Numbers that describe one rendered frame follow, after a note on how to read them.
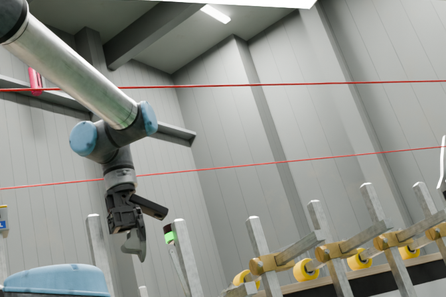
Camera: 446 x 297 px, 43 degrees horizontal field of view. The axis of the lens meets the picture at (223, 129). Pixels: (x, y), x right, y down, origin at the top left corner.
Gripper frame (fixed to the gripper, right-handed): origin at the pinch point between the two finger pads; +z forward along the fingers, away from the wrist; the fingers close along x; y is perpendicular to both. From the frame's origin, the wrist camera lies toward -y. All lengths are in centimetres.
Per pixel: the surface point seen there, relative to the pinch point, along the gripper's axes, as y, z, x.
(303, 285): -64, 12, -27
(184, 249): -14.3, -1.8, -6.1
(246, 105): -447, -392, -612
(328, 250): -62, 7, -5
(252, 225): -38.7, -5.8, -6.2
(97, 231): 9.7, -10.8, -6.1
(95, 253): 11.1, -4.7, -6.1
